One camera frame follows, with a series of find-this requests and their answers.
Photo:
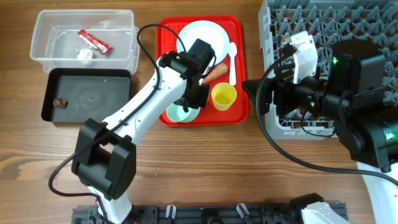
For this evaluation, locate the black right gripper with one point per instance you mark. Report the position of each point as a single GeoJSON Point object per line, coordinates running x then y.
{"type": "Point", "coordinates": [283, 88]}

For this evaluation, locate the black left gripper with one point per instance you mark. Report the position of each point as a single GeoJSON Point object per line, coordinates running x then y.
{"type": "Point", "coordinates": [201, 101]}

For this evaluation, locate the yellow plastic cup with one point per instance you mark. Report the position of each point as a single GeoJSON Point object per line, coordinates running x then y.
{"type": "Point", "coordinates": [223, 96]}

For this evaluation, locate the mint green bowl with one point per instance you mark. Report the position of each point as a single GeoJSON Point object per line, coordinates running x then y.
{"type": "Point", "coordinates": [176, 114]}

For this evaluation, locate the brown food scrap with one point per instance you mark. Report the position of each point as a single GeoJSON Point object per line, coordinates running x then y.
{"type": "Point", "coordinates": [60, 103]}

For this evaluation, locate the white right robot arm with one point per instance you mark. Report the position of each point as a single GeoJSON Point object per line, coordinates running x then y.
{"type": "Point", "coordinates": [352, 97]}

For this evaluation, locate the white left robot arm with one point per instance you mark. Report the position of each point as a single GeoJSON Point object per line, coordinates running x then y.
{"type": "Point", "coordinates": [105, 158]}

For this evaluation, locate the grey dishwasher rack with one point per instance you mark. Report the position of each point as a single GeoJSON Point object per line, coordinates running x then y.
{"type": "Point", "coordinates": [329, 22]}

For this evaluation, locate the black waste tray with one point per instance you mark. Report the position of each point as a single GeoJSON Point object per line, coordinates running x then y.
{"type": "Point", "coordinates": [90, 92]}

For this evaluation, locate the orange carrot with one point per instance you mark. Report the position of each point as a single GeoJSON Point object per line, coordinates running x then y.
{"type": "Point", "coordinates": [218, 71]}

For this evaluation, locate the white plastic spoon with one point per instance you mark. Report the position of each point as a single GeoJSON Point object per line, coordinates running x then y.
{"type": "Point", "coordinates": [232, 69]}

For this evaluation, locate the large light blue plate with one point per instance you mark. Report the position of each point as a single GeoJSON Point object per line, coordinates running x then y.
{"type": "Point", "coordinates": [209, 32]}

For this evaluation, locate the red plastic tray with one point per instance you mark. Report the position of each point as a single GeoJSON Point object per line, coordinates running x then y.
{"type": "Point", "coordinates": [209, 115]}

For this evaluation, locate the red sauce packet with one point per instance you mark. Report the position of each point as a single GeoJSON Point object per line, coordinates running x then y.
{"type": "Point", "coordinates": [95, 43]}

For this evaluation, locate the crumpled white tissue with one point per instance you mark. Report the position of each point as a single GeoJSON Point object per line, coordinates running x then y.
{"type": "Point", "coordinates": [85, 56]}

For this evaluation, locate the clear plastic bin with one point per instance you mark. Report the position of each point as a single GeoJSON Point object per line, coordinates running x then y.
{"type": "Point", "coordinates": [56, 44]}

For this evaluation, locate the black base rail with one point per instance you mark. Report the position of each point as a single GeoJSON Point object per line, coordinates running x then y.
{"type": "Point", "coordinates": [146, 214]}

